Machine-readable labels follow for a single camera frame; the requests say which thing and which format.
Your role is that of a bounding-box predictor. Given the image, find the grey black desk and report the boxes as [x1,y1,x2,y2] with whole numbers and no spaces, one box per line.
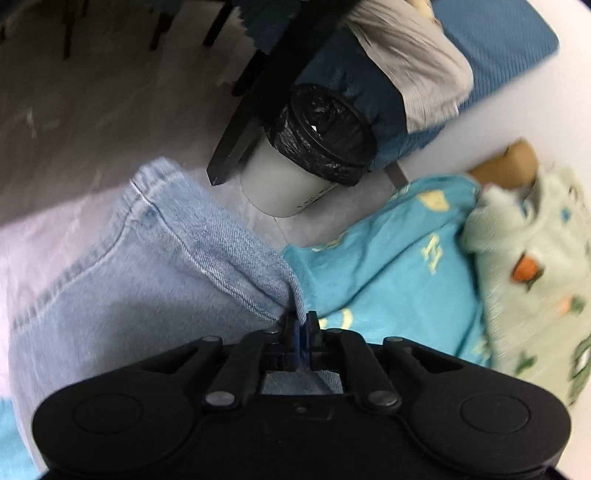
[206,0,365,185]

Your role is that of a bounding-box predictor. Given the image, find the blue covered chair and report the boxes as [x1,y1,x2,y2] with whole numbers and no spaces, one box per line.
[0,0,90,61]
[150,0,232,51]
[231,0,301,97]
[295,0,560,171]

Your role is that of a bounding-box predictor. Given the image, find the light blue denim jeans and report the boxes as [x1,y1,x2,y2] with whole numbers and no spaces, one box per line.
[8,157,342,416]

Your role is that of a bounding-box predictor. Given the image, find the brown plush toy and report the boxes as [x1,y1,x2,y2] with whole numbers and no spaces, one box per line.
[466,137,541,190]

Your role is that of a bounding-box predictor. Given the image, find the grey folded cloth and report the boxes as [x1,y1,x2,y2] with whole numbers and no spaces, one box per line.
[346,0,475,132]

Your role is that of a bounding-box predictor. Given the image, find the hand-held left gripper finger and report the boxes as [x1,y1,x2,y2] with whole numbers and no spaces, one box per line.
[134,311,301,411]
[300,311,465,414]

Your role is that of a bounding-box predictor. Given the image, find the white trash bin black bag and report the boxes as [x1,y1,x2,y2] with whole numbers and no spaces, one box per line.
[239,83,377,217]

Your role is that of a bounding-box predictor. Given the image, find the yellow plush toy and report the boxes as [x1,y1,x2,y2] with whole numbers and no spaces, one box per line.
[413,0,444,26]

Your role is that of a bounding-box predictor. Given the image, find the green printed fleece blanket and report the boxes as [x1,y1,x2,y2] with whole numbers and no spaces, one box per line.
[462,166,591,409]

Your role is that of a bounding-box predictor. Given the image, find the teal printed bed sheet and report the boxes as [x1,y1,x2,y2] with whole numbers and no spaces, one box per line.
[0,175,492,474]

